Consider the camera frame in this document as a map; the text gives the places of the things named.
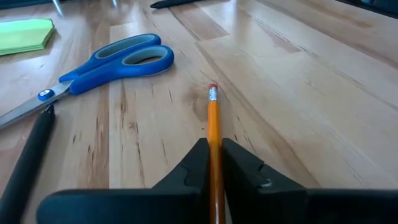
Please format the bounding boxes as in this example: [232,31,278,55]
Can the green sticky note pad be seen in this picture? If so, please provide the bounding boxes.
[0,17,56,57]

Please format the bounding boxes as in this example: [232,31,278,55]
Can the blue handled scissors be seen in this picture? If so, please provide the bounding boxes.
[0,33,175,130]

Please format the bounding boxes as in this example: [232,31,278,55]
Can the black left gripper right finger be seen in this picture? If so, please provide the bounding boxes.
[221,138,398,224]

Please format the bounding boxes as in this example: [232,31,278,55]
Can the black aluminium table frame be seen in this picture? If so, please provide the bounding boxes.
[337,0,398,19]

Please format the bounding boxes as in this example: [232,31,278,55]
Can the black pen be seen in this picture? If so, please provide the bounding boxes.
[150,0,200,9]
[0,105,56,224]

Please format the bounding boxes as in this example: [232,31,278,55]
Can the orange wooden pencil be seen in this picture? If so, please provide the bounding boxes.
[206,83,226,224]

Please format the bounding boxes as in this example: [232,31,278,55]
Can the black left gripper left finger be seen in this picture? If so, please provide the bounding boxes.
[35,138,211,224]

